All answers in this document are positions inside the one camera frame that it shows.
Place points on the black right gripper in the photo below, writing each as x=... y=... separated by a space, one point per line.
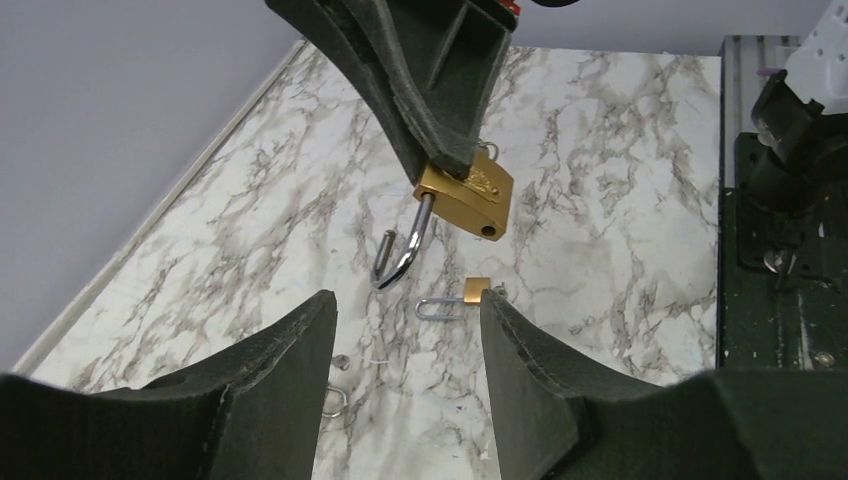
x=426 y=69

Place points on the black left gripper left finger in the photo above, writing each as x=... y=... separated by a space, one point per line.
x=251 y=411

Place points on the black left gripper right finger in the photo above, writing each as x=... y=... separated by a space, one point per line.
x=559 y=414

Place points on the brass padlock with key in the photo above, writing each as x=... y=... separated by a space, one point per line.
x=336 y=399

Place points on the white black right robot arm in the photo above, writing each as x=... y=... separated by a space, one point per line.
x=800 y=116

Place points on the small brass padlock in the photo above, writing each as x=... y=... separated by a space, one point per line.
x=442 y=308

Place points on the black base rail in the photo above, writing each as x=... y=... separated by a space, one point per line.
x=782 y=281

